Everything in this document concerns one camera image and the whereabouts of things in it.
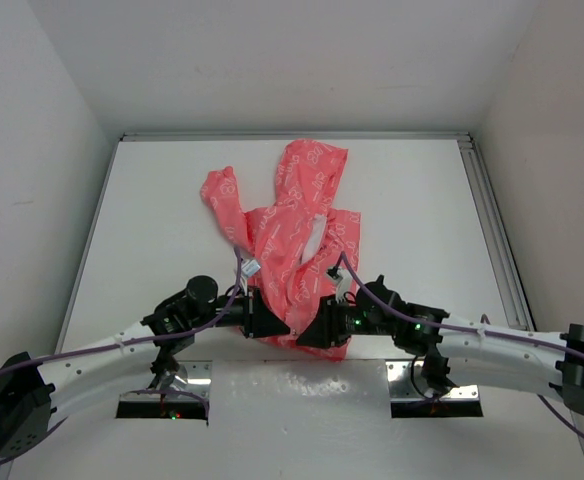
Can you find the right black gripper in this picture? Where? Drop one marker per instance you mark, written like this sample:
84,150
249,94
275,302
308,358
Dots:
325,330

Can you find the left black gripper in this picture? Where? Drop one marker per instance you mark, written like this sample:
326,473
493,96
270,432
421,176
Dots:
257,319

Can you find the pink patterned jacket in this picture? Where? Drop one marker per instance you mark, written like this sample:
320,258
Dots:
297,238

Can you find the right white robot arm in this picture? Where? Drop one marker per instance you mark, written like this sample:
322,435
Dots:
455,351

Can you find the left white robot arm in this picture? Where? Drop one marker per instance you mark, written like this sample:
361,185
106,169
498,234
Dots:
36,394

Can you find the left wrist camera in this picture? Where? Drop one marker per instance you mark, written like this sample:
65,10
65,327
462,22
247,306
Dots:
250,267

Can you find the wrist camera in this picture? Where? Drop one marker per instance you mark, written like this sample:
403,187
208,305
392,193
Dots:
250,267
341,279

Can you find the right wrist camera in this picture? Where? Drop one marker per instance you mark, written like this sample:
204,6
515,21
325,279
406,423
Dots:
341,279

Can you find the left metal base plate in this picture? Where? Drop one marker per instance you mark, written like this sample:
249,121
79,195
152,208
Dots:
190,382

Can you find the metal base plate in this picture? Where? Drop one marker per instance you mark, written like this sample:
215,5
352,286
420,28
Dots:
190,382
407,385

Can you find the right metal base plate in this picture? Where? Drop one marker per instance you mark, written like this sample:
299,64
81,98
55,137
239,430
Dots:
407,385

